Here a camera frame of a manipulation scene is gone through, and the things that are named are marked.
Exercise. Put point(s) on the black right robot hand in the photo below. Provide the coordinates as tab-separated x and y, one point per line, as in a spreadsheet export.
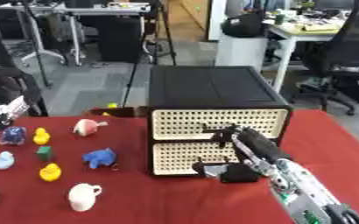
259	144

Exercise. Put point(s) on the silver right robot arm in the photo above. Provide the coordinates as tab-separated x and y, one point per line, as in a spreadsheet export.
305	189

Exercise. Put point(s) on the pale pierced drawer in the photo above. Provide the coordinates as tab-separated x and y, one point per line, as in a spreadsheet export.
182	124
175	159

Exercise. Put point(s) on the black cabinet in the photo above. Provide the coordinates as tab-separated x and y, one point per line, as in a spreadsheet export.
210	87

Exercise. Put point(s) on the white desk with clutter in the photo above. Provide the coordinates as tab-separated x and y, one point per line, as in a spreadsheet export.
295	32

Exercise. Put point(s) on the black bag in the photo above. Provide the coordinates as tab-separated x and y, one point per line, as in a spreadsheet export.
243	26

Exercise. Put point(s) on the black office chair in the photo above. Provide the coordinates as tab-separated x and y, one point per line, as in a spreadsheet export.
343	58

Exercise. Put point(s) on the brown box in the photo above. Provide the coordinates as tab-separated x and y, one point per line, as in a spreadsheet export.
118	112

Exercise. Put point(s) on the black tripod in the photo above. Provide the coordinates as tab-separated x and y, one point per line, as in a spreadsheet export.
159	35

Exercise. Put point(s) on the small yellow object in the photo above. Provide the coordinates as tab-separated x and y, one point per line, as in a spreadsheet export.
112	105

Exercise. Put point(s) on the blue elephant soft toy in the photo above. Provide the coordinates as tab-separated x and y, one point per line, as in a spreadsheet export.
100	158

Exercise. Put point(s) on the black computer case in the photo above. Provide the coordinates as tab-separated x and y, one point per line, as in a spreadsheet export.
120	40

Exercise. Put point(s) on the pink and white toy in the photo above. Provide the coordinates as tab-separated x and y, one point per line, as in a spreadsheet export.
85	127

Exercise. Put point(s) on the white cup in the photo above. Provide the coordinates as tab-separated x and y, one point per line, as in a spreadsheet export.
81	197

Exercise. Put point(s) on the green block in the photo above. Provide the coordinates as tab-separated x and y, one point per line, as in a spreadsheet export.
45	153

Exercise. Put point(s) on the small yellow rubber duck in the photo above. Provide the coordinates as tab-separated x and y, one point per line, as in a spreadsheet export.
41	137

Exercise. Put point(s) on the white-legged desk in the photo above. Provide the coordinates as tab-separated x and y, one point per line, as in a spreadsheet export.
75	8

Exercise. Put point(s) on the dark blue toy figure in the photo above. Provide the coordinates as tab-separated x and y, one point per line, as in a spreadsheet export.
12	135

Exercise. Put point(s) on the white crumpled cloth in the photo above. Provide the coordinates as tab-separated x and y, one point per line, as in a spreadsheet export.
11	109

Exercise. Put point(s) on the light blue toy duck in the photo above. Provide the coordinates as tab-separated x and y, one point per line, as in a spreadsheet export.
3	161

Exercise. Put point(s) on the white pedestal cabinet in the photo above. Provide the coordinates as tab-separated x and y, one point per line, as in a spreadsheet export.
240	52

